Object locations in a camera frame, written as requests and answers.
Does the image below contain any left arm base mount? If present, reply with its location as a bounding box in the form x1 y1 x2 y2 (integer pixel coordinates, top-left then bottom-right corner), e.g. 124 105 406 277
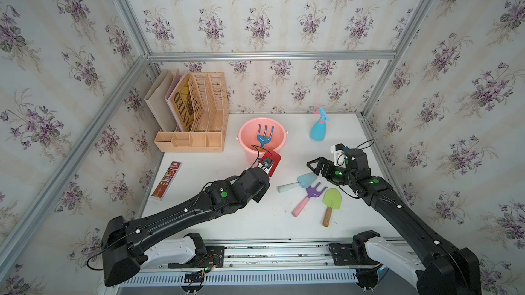
168 233 226 269

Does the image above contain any beige folder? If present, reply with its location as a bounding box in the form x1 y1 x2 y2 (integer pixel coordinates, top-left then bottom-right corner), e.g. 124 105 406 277
144 71 176 132

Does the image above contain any pink plastic bucket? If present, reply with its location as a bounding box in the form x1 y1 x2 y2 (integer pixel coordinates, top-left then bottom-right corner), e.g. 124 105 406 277
237 117 288 163

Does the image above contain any red shovel wooden handle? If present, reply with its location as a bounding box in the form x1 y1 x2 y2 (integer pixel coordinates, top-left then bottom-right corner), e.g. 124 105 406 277
261 150 281 177

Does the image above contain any aluminium front rail frame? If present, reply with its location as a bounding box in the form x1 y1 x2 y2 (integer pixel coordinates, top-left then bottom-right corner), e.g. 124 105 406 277
107 239 415 294

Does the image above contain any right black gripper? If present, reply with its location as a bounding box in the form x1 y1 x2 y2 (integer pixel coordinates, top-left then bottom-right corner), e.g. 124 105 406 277
305 157 355 187

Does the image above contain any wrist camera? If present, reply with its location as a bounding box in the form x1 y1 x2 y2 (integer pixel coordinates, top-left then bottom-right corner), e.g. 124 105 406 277
258 157 273 174
330 143 348 168

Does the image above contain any purple rake pink handle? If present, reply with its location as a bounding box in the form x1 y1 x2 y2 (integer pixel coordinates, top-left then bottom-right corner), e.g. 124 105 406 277
292 182 328 218

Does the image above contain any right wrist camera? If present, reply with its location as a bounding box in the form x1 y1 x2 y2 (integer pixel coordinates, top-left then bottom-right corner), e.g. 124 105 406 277
330 143 348 168

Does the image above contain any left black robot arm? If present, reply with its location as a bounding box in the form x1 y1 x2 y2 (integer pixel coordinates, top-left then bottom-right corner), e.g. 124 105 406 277
101 167 270 287

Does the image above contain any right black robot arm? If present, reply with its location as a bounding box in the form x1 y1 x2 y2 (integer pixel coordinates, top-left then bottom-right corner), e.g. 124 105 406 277
306 147 482 294

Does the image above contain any green shovel wooden handle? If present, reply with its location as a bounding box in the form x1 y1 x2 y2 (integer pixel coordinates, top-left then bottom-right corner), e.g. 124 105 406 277
323 188 342 227

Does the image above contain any pink yellow magazine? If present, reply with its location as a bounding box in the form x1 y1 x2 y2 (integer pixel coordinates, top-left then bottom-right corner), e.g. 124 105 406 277
165 72 194 132

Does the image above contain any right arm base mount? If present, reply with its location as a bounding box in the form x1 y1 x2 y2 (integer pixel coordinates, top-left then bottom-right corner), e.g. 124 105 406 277
328 230 381 266

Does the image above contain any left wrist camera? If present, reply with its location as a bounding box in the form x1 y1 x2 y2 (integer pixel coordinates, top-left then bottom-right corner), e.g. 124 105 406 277
258 157 273 174

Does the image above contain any red brown flat box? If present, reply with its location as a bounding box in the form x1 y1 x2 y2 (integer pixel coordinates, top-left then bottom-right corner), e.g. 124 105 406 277
150 161 182 201

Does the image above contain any light blue trowel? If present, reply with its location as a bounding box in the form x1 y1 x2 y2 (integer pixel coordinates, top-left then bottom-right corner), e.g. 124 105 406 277
277 173 317 193

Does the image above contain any blue pink spray bottle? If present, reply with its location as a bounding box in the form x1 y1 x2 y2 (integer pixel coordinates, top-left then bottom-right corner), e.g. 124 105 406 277
309 106 329 142

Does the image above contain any beige plastic file organizer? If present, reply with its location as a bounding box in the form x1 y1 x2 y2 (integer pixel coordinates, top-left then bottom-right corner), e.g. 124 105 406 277
146 71 229 153

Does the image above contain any blue fork yellow handle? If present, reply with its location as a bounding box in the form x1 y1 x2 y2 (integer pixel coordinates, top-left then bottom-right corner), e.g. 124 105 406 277
256 124 274 148

